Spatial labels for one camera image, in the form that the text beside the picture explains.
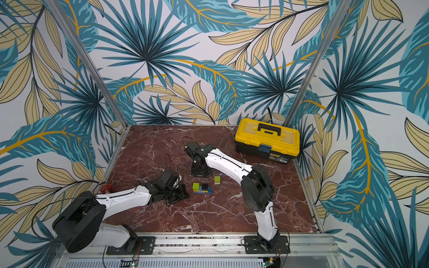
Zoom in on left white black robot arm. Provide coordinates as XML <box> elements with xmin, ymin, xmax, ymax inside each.
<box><xmin>53</xmin><ymin>170</ymin><xmax>189</xmax><ymax>254</ymax></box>

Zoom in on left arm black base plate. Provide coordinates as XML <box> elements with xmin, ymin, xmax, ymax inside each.
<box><xmin>106</xmin><ymin>236</ymin><xmax>156</xmax><ymax>256</ymax></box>

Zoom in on yellow black toolbox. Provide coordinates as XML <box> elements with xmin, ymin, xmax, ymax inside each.
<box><xmin>235</xmin><ymin>118</ymin><xmax>300</xmax><ymax>163</ymax></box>

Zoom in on aluminium corner post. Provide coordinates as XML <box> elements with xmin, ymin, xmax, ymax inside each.
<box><xmin>45</xmin><ymin>0</ymin><xmax>128</xmax><ymax>128</ymax></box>
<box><xmin>283</xmin><ymin>0</ymin><xmax>351</xmax><ymax>127</ymax></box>

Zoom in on aluminium left table rail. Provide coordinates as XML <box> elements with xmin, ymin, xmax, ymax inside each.
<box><xmin>104</xmin><ymin>125</ymin><xmax>131</xmax><ymax>183</ymax></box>

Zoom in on aluminium left corner post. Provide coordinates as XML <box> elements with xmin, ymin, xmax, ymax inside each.
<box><xmin>45</xmin><ymin>0</ymin><xmax>128</xmax><ymax>128</ymax></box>

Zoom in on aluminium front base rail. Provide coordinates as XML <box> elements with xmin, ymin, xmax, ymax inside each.
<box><xmin>51</xmin><ymin>233</ymin><xmax>346</xmax><ymax>268</ymax></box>

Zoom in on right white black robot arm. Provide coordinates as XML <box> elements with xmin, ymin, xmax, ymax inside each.
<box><xmin>184</xmin><ymin>142</ymin><xmax>280</xmax><ymax>250</ymax></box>

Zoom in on aluminium right corner post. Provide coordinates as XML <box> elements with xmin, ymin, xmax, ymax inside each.
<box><xmin>283</xmin><ymin>0</ymin><xmax>351</xmax><ymax>127</ymax></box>

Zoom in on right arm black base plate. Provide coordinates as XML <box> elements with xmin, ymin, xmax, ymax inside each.
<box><xmin>242</xmin><ymin>236</ymin><xmax>290</xmax><ymax>254</ymax></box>

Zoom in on light blue long lego brick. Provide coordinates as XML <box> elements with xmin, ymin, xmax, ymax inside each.
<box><xmin>193</xmin><ymin>186</ymin><xmax>212</xmax><ymax>194</ymax></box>

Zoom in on aluminium table rail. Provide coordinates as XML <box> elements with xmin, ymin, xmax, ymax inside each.
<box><xmin>293</xmin><ymin>159</ymin><xmax>326</xmax><ymax>233</ymax></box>
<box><xmin>104</xmin><ymin>125</ymin><xmax>131</xmax><ymax>183</ymax></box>

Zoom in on aluminium right table rail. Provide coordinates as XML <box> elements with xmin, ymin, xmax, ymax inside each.
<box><xmin>293</xmin><ymin>159</ymin><xmax>326</xmax><ymax>233</ymax></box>

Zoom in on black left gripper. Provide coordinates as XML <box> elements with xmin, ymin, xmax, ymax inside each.
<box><xmin>164</xmin><ymin>183</ymin><xmax>191</xmax><ymax>204</ymax></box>

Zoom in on red emergency stop button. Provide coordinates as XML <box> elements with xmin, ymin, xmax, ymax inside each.
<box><xmin>99</xmin><ymin>184</ymin><xmax>113</xmax><ymax>194</ymax></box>

